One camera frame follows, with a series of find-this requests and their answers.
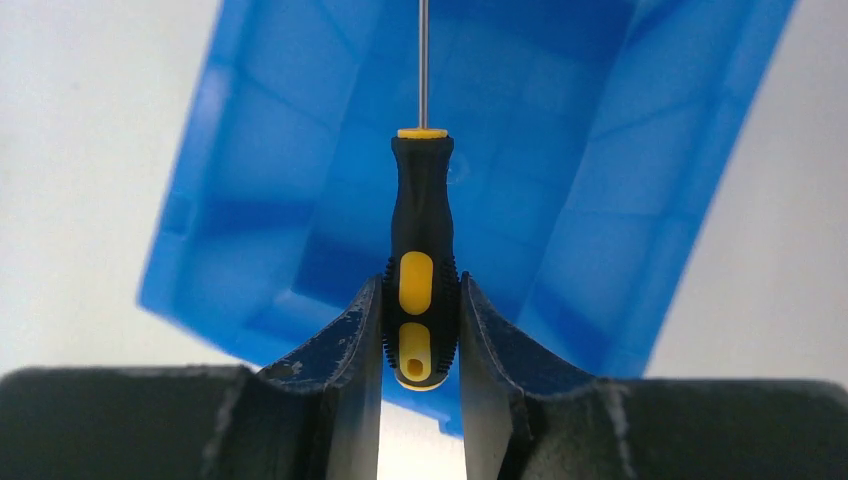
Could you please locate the blue plastic storage bin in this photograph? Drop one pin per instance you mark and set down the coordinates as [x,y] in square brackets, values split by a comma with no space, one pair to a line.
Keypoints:
[590,137]

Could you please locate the black yellow screwdriver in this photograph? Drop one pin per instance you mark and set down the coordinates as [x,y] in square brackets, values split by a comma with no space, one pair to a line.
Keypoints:
[420,288]

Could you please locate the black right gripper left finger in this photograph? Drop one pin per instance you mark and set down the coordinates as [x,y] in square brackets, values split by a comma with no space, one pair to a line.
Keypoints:
[313,414]

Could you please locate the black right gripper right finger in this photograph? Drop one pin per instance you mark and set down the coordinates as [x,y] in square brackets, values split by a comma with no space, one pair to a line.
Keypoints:
[529,414]

